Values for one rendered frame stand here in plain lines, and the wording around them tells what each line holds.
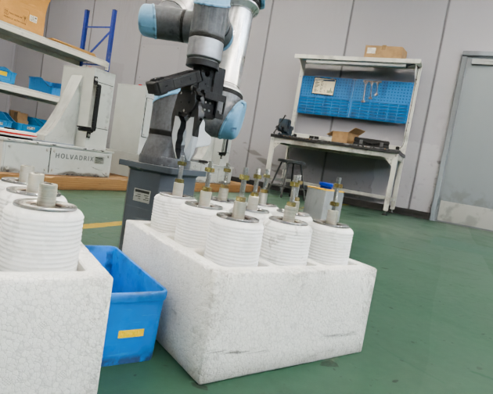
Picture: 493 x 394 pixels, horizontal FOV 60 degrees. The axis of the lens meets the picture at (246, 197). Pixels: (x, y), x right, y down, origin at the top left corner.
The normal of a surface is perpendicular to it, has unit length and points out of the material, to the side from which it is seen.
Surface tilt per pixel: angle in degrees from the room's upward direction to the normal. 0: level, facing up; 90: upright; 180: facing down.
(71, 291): 90
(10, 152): 90
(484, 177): 90
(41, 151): 90
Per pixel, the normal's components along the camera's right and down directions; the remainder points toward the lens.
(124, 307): 0.55, 0.19
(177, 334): -0.80, -0.08
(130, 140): -0.44, 0.00
